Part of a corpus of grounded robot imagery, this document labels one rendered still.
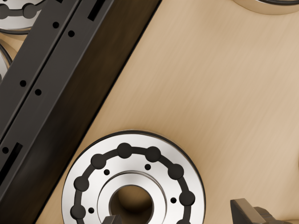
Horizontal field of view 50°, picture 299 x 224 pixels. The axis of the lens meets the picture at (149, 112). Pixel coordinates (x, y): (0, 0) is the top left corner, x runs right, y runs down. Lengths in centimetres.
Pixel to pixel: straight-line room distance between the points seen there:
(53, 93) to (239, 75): 15
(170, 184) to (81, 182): 6
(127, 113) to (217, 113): 7
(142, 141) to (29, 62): 10
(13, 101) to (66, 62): 3
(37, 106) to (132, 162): 9
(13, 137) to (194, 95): 14
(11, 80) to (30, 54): 2
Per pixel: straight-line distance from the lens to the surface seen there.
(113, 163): 23
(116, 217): 16
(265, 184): 27
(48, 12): 17
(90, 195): 24
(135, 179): 22
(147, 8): 24
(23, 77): 17
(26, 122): 17
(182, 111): 25
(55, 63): 17
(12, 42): 29
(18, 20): 25
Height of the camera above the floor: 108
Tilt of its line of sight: 87 degrees down
